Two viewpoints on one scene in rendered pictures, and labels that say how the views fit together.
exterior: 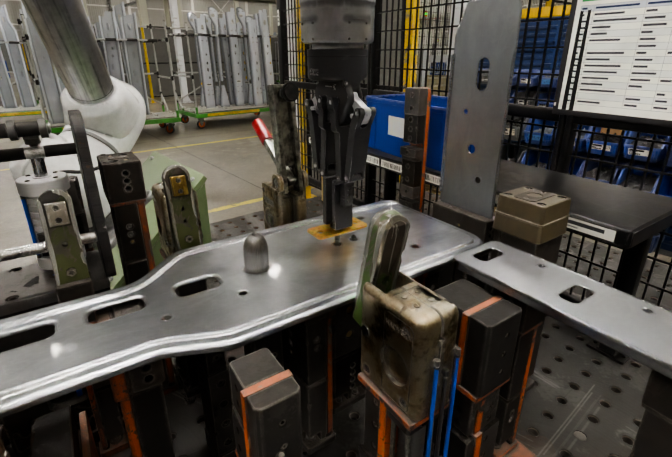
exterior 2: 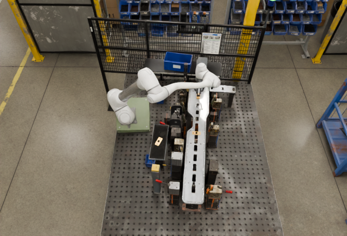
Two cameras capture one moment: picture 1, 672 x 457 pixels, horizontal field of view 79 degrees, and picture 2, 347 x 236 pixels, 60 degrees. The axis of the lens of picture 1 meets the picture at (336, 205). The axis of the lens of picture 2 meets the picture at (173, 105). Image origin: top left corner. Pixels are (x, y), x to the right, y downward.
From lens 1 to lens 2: 2.91 m
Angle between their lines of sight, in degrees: 50
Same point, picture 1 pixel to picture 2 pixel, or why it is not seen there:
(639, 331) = (229, 90)
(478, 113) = not seen: hidden behind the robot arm
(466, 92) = not seen: hidden behind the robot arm
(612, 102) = (209, 52)
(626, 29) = (209, 43)
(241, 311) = (205, 110)
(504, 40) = (205, 61)
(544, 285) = (219, 89)
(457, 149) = not seen: hidden behind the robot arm
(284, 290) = (204, 106)
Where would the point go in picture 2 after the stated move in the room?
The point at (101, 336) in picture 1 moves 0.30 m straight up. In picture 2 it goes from (201, 120) to (203, 101)
